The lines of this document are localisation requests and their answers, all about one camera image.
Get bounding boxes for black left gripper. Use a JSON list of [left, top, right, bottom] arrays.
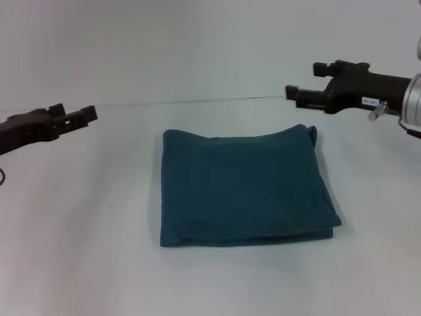
[[0, 103, 99, 156]]

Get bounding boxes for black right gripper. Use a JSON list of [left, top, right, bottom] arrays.
[[284, 59, 414, 115]]

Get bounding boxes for teal t-shirt with FREE print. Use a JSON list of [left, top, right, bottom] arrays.
[[159, 123, 343, 248]]

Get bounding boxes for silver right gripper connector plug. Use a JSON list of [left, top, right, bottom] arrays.
[[368, 101, 389, 120]]

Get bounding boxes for right wrist cable with plug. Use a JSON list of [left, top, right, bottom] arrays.
[[396, 115, 421, 139]]

